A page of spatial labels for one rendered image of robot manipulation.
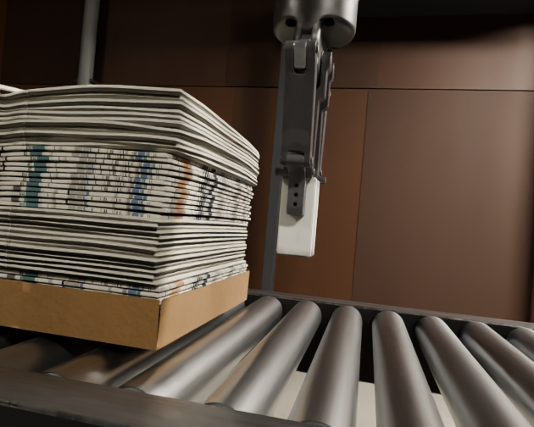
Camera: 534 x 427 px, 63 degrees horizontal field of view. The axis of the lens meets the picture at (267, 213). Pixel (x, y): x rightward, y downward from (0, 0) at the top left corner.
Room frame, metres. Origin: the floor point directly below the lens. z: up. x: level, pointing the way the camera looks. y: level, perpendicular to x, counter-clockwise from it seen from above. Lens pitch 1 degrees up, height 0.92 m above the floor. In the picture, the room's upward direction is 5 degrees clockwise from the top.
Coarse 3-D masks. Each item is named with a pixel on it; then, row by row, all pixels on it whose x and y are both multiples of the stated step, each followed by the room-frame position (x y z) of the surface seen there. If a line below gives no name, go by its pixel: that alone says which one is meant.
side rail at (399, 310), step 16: (288, 304) 0.74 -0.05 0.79; (320, 304) 0.73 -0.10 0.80; (336, 304) 0.72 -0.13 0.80; (352, 304) 0.73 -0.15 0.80; (368, 304) 0.74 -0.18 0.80; (368, 320) 0.71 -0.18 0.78; (416, 320) 0.69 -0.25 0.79; (448, 320) 0.68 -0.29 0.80; (464, 320) 0.68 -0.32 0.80; (480, 320) 0.68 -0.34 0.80; (496, 320) 0.69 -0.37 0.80; (512, 320) 0.70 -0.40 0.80; (320, 336) 0.73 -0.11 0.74; (368, 336) 0.71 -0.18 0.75; (368, 352) 0.71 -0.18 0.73; (416, 352) 0.69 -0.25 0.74; (304, 368) 0.73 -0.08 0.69; (368, 368) 0.71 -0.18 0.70; (432, 384) 0.69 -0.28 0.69
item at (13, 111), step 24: (0, 96) 0.42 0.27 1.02; (24, 96) 0.42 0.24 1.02; (0, 120) 0.42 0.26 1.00; (24, 120) 0.41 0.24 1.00; (0, 144) 0.42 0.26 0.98; (24, 144) 0.42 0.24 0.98; (0, 168) 0.42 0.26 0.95; (0, 192) 0.41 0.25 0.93; (0, 216) 0.41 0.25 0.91; (0, 240) 0.41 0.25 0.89; (0, 264) 0.41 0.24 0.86
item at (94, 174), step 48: (48, 96) 0.41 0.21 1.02; (96, 96) 0.40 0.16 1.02; (144, 96) 0.39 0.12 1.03; (48, 144) 0.41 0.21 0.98; (96, 144) 0.40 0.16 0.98; (144, 144) 0.39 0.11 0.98; (192, 144) 0.41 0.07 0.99; (240, 144) 0.55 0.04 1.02; (48, 192) 0.40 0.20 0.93; (96, 192) 0.39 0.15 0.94; (144, 192) 0.38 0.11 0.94; (192, 192) 0.43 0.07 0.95; (240, 192) 0.59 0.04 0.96; (48, 240) 0.40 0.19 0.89; (96, 240) 0.39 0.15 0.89; (144, 240) 0.38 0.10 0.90; (192, 240) 0.45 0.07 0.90; (240, 240) 0.62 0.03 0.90; (96, 288) 0.39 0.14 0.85; (144, 288) 0.38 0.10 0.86; (192, 288) 0.45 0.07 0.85
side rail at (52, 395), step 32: (0, 384) 0.30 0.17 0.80; (32, 384) 0.30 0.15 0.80; (64, 384) 0.31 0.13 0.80; (96, 384) 0.31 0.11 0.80; (0, 416) 0.27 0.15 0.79; (32, 416) 0.27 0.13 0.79; (64, 416) 0.26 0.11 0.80; (96, 416) 0.26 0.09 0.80; (128, 416) 0.27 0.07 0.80; (160, 416) 0.27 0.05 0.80; (192, 416) 0.27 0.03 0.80; (224, 416) 0.28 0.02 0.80; (256, 416) 0.28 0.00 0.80
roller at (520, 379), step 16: (464, 336) 0.64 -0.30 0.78; (480, 336) 0.59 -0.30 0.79; (496, 336) 0.57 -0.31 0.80; (480, 352) 0.56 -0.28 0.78; (496, 352) 0.52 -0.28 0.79; (512, 352) 0.50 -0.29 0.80; (496, 368) 0.49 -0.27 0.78; (512, 368) 0.46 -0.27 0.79; (528, 368) 0.44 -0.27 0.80; (512, 384) 0.44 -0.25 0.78; (528, 384) 0.41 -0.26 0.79; (512, 400) 0.43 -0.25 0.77; (528, 400) 0.39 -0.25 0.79; (528, 416) 0.38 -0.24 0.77
